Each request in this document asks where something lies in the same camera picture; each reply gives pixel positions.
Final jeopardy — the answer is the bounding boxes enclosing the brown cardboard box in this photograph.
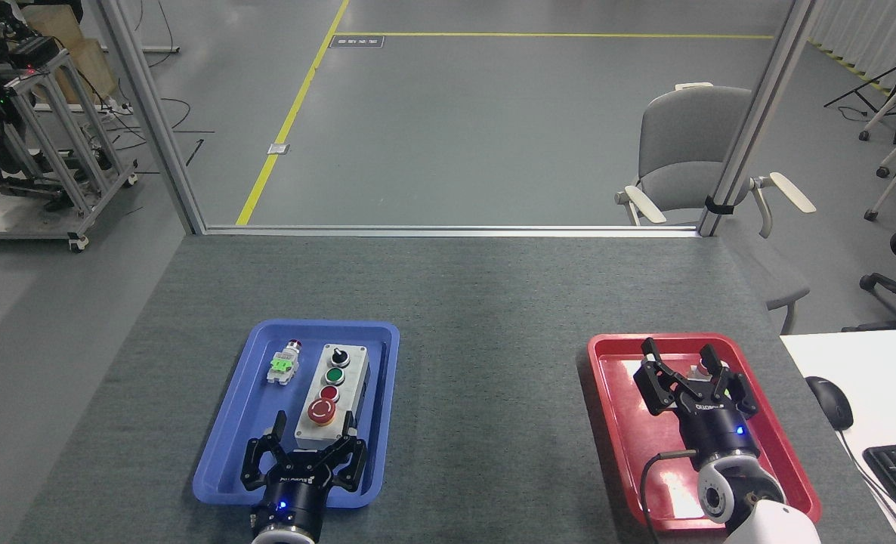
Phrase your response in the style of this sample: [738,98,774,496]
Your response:
[21,4,116,105]

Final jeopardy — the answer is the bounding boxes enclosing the black floor cables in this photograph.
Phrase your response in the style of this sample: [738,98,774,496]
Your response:
[108,97,216,168]

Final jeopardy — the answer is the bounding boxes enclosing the red plastic tray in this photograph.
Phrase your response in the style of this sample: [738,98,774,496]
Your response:
[587,333,822,533]

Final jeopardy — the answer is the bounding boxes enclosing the white desk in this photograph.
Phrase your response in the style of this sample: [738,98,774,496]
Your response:
[780,328,896,544]

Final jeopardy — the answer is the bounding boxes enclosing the aluminium frame cart on wheels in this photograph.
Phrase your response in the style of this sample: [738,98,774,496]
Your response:
[0,49,139,253]

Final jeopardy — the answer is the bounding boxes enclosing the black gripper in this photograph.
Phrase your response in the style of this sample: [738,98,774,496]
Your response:
[239,412,368,539]
[634,337,763,463]

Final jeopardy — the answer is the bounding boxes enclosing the small switch with green block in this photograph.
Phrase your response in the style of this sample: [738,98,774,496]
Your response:
[268,340,303,386]

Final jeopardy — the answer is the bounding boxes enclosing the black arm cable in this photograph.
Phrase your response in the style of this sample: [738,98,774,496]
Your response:
[639,450,700,544]

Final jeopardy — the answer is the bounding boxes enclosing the blue plastic tray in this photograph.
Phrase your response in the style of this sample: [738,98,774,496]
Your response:
[193,320,400,508]

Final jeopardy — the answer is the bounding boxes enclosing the silver aluminium post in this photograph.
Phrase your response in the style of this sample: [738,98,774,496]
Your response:
[696,0,817,237]
[99,0,207,235]

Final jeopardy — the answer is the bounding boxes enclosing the grey chair with white armrests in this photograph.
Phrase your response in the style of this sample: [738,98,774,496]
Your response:
[615,82,817,335]

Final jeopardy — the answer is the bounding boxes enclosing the black tripod stand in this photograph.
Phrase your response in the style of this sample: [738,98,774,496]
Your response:
[823,29,896,144]

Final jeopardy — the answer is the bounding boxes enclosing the grey four-button control box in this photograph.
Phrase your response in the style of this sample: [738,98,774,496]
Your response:
[295,342,371,458]

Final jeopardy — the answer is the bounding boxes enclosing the black computer mouse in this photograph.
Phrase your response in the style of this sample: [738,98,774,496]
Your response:
[805,376,854,431]

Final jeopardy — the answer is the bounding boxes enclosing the black mouse cable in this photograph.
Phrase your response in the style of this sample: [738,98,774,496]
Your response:
[837,428,896,544]

